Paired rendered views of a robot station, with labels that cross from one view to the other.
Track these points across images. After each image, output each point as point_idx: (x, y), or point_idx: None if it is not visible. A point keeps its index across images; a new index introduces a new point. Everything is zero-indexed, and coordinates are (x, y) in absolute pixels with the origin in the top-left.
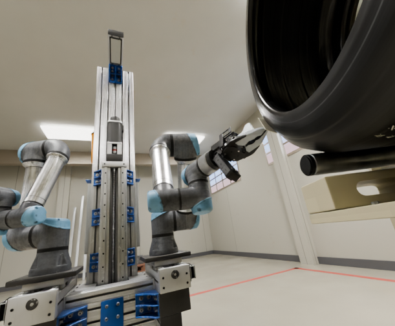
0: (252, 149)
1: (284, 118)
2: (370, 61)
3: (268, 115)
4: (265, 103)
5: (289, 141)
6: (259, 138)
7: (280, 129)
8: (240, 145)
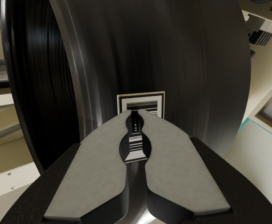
0: (198, 170)
1: (59, 3)
2: None
3: (87, 86)
4: (77, 106)
5: (140, 1)
6: (144, 119)
7: (81, 7)
8: (102, 200)
